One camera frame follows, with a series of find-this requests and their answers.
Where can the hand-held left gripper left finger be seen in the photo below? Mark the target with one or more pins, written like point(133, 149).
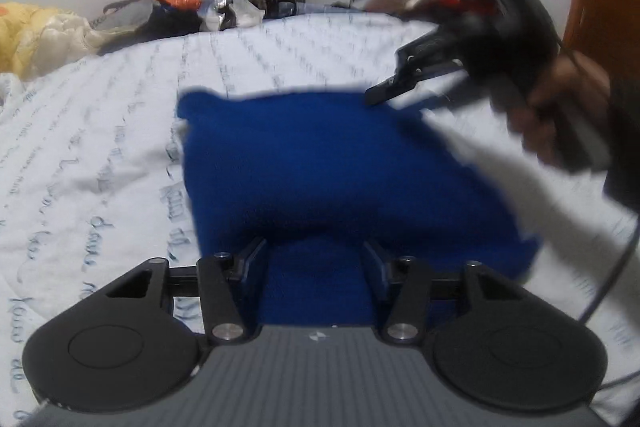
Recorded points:
point(256, 254)

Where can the blue knit garment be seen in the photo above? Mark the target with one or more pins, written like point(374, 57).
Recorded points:
point(325, 157)

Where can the black cloth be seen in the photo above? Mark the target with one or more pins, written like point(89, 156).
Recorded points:
point(165, 24)

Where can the cream satin quilt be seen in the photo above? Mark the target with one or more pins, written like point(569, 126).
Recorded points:
point(85, 34)

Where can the grey cloth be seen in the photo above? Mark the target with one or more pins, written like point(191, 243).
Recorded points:
point(125, 14)

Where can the person's right hand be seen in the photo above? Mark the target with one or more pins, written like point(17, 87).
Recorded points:
point(565, 77)

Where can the clear plastic wrappers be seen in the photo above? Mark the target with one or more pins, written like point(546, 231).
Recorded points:
point(230, 12)

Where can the white script-printed bed sheet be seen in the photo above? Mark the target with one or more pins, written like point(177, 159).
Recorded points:
point(100, 117)

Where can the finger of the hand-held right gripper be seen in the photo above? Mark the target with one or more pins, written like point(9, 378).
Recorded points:
point(400, 84)
point(425, 47)

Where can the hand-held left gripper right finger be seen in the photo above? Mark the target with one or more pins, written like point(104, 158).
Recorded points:
point(374, 259)

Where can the yellow quilt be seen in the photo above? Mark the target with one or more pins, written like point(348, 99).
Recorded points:
point(22, 34)

